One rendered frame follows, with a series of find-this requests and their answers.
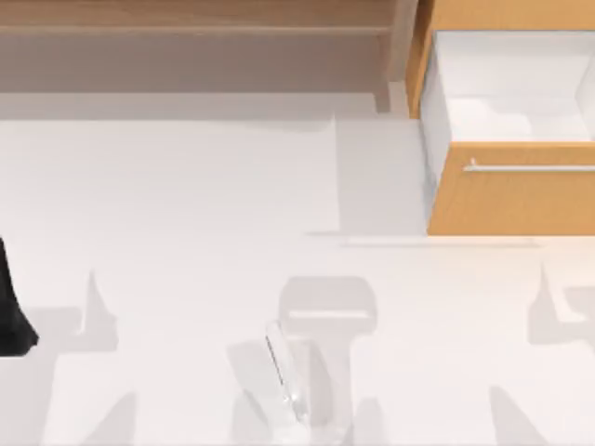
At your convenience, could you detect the clear glass cup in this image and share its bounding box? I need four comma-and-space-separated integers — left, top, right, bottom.
263, 318, 354, 446

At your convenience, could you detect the brown wooden open shelf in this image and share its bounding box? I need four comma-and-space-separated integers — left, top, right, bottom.
0, 0, 422, 113

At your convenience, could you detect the pale wooden drawer front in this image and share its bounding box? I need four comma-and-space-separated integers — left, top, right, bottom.
426, 140, 595, 237

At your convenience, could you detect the pulled-out drawer white inside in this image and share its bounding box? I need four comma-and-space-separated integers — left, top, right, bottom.
417, 29, 595, 196

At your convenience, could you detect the light wooden cupboard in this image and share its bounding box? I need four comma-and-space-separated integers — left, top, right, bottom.
404, 0, 595, 120

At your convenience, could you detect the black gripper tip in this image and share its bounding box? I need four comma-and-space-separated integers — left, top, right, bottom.
0, 237, 40, 359

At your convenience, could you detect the long metal drawer handle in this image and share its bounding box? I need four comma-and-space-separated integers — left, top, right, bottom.
462, 157, 595, 174

